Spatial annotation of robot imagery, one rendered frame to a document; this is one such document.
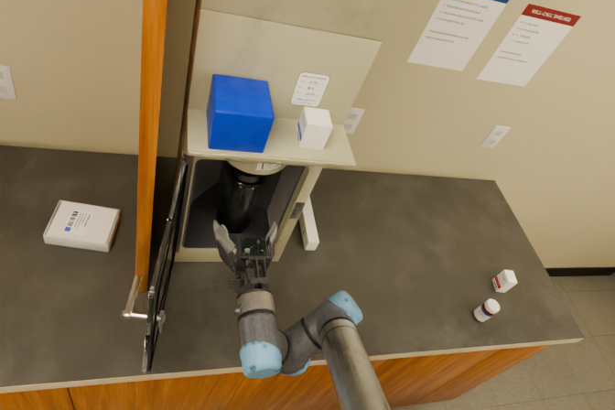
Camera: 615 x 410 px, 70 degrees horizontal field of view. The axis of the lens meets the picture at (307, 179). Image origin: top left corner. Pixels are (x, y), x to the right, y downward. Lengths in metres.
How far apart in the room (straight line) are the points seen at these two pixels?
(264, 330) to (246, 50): 0.51
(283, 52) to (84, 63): 0.71
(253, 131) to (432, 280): 0.97
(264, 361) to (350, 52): 0.58
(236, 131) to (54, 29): 0.69
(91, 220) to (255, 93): 0.71
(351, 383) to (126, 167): 1.01
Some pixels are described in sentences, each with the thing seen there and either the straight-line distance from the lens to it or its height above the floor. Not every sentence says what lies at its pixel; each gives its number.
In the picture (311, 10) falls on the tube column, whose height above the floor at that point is 1.74.
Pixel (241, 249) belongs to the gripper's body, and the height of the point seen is 1.29.
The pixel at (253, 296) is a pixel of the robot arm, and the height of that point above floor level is 1.27.
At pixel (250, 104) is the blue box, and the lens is 0.76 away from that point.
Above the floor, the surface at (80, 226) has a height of 0.98.
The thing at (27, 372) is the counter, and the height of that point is 0.94.
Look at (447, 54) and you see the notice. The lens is 1.50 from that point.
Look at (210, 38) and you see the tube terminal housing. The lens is 0.78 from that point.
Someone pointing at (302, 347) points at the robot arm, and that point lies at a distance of 0.95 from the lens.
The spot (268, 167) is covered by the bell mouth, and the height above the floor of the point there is 1.33.
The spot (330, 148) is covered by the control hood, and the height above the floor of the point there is 1.51.
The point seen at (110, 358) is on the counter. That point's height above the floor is 0.94.
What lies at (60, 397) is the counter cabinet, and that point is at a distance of 1.42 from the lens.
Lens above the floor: 2.07
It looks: 45 degrees down
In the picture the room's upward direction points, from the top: 24 degrees clockwise
